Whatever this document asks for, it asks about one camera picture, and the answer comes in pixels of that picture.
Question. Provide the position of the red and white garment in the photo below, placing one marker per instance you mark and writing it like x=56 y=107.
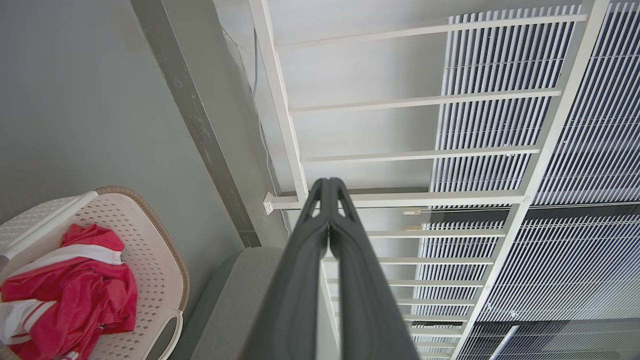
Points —
x=75 y=295

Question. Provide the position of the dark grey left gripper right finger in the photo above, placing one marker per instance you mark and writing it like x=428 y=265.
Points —
x=367 y=310

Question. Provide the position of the white metal ladder frame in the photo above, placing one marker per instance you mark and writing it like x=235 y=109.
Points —
x=440 y=233
x=425 y=101

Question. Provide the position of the grey concrete pillar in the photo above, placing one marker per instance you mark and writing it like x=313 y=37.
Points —
x=200 y=125

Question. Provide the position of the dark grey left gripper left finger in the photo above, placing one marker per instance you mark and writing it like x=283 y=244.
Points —
x=292 y=300

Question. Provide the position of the white slatted ceiling grille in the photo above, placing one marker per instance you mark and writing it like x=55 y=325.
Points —
x=590 y=150

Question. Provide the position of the white perforated laundry basket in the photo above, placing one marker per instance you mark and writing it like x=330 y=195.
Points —
x=150 y=260

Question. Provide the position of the white ceiling tube light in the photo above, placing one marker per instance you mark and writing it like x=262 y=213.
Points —
x=504 y=341

